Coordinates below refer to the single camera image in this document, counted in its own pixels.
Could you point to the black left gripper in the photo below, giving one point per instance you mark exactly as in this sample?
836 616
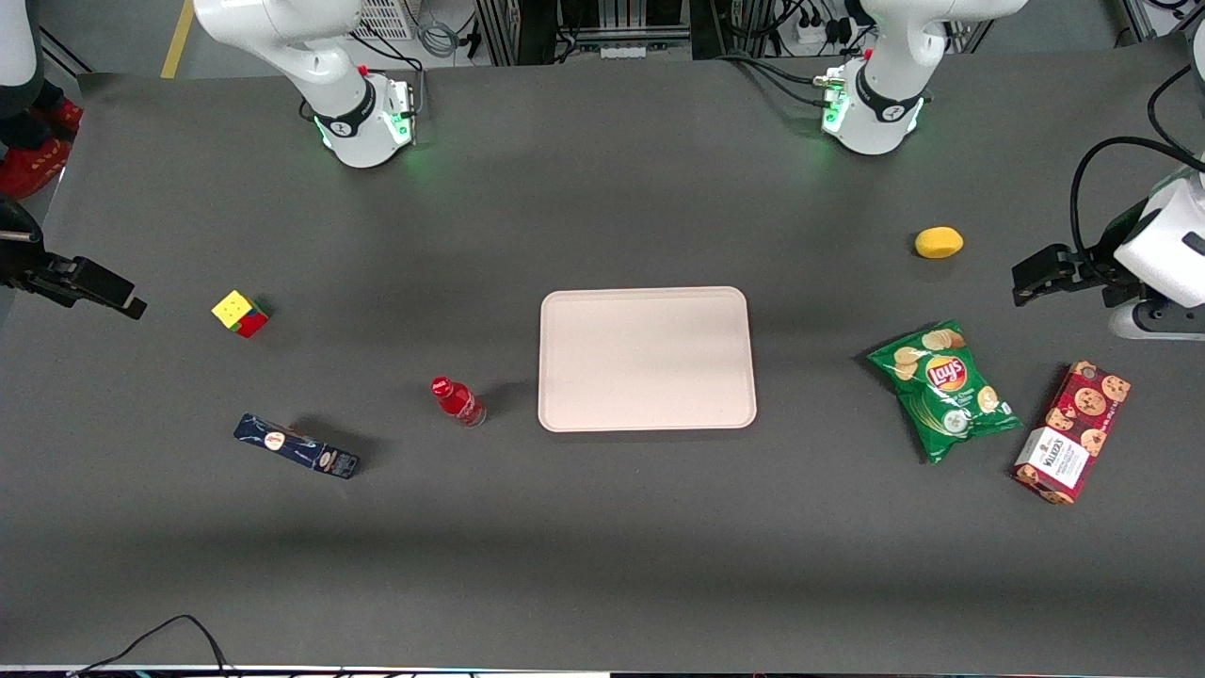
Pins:
1103 265

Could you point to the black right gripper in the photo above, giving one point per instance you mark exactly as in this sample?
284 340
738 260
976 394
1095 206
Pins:
21 259

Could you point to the red coke bottle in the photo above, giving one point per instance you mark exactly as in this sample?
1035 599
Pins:
457 401

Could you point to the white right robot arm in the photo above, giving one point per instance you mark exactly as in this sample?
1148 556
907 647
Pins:
353 118

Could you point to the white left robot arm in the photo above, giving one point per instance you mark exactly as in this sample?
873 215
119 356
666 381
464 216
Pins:
880 118

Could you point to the beige plastic tray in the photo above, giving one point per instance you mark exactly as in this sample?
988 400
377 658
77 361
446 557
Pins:
650 358

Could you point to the yellow lemon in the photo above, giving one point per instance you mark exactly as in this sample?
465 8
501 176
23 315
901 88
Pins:
939 243

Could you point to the red shoe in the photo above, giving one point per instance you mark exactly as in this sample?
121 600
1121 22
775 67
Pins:
58 115
33 168

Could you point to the colourful rubik's cube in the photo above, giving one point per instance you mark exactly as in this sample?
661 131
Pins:
240 315

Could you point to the green lay's chips bag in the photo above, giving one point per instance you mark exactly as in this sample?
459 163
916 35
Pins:
946 391

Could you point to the red walkers cookie box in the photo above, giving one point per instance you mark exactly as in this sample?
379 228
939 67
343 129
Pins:
1073 433

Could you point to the dark blue snack box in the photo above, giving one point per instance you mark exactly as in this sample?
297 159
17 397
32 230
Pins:
297 446

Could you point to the yellow floor tape strip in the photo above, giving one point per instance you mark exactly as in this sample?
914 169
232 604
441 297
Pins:
177 38

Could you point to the white power strip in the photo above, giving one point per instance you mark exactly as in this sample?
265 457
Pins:
817 33

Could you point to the white perforated box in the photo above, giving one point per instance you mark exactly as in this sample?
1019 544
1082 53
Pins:
386 19

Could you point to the dark grey table mat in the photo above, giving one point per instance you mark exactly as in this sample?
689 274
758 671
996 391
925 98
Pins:
602 565

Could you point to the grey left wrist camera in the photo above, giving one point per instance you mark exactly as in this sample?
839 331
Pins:
1158 325

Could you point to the aluminium frame rack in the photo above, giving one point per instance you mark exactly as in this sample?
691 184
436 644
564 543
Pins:
602 28

